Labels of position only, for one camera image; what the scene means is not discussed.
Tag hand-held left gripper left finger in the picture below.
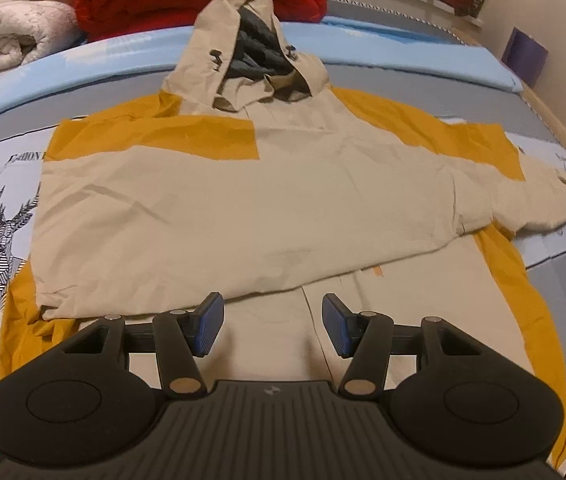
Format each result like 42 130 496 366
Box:
70 292 226 397

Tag wooden bed frame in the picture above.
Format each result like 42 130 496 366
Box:
523 85 566 196

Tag light blue mat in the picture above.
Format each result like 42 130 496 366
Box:
0 15 524 128

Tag purple box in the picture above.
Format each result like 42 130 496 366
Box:
505 27 550 87

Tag beige and yellow hooded jacket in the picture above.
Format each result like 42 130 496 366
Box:
0 0 566 468

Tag cream folded blanket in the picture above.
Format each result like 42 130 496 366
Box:
0 0 90 96

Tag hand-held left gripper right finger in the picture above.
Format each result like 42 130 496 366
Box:
321 292 464 398

